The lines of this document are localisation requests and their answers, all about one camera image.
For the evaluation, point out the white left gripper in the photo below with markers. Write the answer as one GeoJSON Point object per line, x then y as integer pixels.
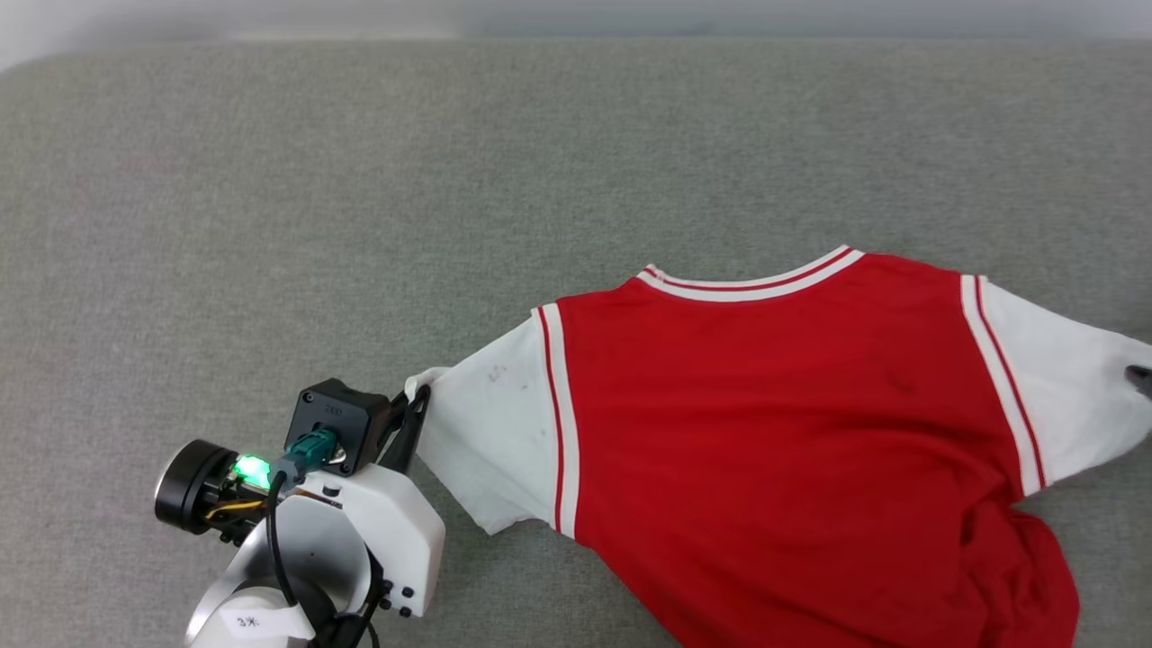
{"type": "Point", "coordinates": [396, 531]}

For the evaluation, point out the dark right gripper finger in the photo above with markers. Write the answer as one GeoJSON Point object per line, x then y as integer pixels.
{"type": "Point", "coordinates": [1143, 380]}

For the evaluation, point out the red and white shirt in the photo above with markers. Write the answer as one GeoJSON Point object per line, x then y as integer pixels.
{"type": "Point", "coordinates": [765, 432]}

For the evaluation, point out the white paper label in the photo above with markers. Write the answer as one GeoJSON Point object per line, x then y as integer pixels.
{"type": "Point", "coordinates": [265, 622]}

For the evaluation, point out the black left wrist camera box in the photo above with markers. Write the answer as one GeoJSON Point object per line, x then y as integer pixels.
{"type": "Point", "coordinates": [346, 414]}

